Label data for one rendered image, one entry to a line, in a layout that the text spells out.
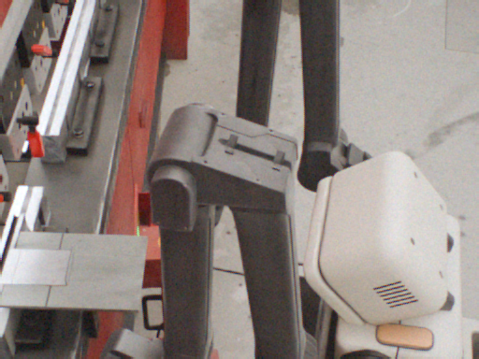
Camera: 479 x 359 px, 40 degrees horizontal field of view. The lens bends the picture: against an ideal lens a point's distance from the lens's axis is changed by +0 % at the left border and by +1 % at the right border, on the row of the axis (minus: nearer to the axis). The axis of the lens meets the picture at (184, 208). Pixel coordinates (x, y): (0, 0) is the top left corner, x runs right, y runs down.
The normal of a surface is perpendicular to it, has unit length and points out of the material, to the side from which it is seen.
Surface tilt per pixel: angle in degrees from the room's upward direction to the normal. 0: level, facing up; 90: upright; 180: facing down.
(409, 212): 40
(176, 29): 90
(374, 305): 90
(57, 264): 0
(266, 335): 91
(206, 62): 0
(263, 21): 91
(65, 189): 0
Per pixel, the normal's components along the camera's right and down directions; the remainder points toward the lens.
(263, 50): -0.21, 0.73
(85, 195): -0.01, -0.68
